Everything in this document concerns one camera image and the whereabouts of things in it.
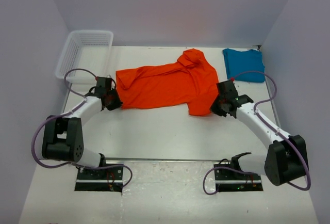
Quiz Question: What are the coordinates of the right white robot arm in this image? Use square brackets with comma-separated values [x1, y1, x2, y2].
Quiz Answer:
[210, 80, 309, 186]

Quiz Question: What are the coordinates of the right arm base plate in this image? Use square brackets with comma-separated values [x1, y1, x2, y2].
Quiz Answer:
[214, 169, 263, 193]

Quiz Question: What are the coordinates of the blue folded t shirt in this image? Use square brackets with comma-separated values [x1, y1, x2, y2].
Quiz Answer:
[222, 49, 265, 83]

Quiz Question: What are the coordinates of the orange t shirt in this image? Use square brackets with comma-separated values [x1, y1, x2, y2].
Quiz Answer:
[116, 49, 219, 116]

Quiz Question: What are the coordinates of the white plastic basket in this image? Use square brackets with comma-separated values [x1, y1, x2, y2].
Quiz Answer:
[55, 30, 113, 84]

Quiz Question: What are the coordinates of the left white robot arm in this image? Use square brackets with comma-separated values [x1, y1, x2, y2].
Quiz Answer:
[41, 77, 122, 179]

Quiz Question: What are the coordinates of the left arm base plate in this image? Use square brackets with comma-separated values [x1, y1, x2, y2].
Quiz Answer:
[74, 166, 124, 193]

